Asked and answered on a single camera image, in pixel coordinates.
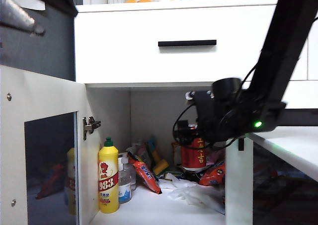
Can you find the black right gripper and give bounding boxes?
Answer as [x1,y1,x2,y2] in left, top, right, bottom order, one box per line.
[173,105,239,145]

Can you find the red beverage can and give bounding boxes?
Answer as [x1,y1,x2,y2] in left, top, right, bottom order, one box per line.
[180,124,207,173]

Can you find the white glass-pane cabinet door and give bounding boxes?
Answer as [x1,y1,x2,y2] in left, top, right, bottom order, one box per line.
[225,80,318,225]
[0,65,87,225]

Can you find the silver metal door hinge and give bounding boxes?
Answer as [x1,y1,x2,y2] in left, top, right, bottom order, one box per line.
[82,116,102,141]

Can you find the white cabinet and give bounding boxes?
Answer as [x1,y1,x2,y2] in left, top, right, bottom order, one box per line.
[74,0,318,225]

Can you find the red snack bag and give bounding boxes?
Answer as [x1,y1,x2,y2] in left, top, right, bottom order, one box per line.
[199,161,226,187]

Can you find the crumpled white plastic bag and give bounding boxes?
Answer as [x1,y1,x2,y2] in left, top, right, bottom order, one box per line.
[159,172,226,215]

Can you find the orange snack bag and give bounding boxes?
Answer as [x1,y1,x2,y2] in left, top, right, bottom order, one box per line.
[128,151,162,195]

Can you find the clear pump bottle blue label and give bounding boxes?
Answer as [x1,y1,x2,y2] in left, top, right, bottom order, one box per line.
[118,156,133,204]

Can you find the yellow detergent bottle green cap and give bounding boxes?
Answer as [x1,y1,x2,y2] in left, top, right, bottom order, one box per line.
[98,137,120,214]

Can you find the wide white drawer front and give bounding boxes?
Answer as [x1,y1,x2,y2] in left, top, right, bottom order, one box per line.
[74,5,278,84]

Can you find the narrow white drawer front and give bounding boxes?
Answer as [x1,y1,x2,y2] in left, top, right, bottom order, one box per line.
[289,31,318,81]

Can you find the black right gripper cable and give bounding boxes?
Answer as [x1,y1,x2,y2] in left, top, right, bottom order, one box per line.
[172,102,199,146]

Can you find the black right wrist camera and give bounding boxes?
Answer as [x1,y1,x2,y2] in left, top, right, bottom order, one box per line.
[185,90,216,123]

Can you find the yellow sponge brush blue handle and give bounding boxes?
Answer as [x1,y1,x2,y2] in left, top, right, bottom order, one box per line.
[146,139,170,176]

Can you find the black drawer handle bar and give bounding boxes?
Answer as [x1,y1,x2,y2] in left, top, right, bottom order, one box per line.
[158,39,217,47]

